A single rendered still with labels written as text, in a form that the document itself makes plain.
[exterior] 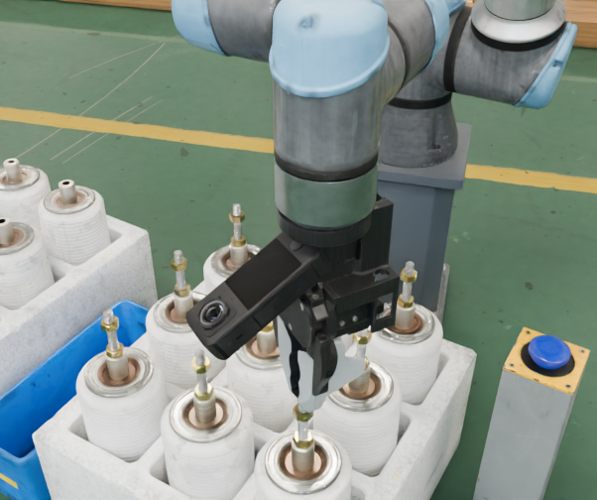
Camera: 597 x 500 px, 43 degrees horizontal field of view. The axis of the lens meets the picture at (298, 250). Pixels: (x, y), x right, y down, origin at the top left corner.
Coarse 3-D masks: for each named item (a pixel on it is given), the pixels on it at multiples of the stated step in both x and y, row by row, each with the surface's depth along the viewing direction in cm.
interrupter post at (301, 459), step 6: (294, 444) 71; (312, 444) 71; (294, 450) 71; (300, 450) 70; (306, 450) 70; (312, 450) 71; (294, 456) 71; (300, 456) 71; (306, 456) 71; (312, 456) 72; (294, 462) 72; (300, 462) 71; (306, 462) 71; (312, 462) 72; (300, 468) 72; (306, 468) 72
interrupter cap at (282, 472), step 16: (272, 448) 74; (288, 448) 74; (320, 448) 74; (336, 448) 74; (272, 464) 72; (288, 464) 73; (320, 464) 73; (336, 464) 72; (272, 480) 71; (288, 480) 71; (304, 480) 71; (320, 480) 71
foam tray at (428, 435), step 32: (352, 352) 95; (448, 352) 96; (224, 384) 91; (448, 384) 91; (64, 416) 87; (416, 416) 87; (448, 416) 92; (64, 448) 83; (96, 448) 83; (160, 448) 83; (256, 448) 86; (416, 448) 83; (448, 448) 99; (64, 480) 86; (96, 480) 82; (128, 480) 80; (160, 480) 84; (352, 480) 80; (384, 480) 80; (416, 480) 86
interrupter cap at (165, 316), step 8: (168, 296) 93; (192, 296) 93; (200, 296) 93; (160, 304) 92; (168, 304) 92; (160, 312) 90; (168, 312) 90; (160, 320) 89; (168, 320) 89; (176, 320) 89; (184, 320) 90; (168, 328) 88; (176, 328) 88; (184, 328) 88
